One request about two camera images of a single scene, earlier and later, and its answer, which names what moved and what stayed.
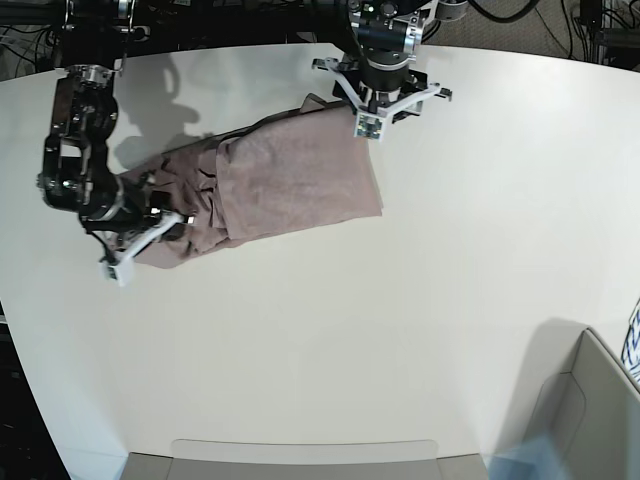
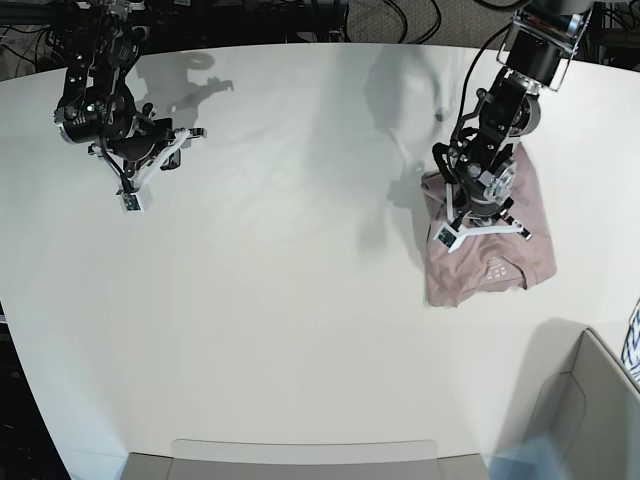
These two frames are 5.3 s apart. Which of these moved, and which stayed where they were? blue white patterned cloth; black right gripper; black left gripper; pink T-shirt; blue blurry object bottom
Moved: black right gripper; black left gripper; pink T-shirt
Stayed: blue blurry object bottom; blue white patterned cloth
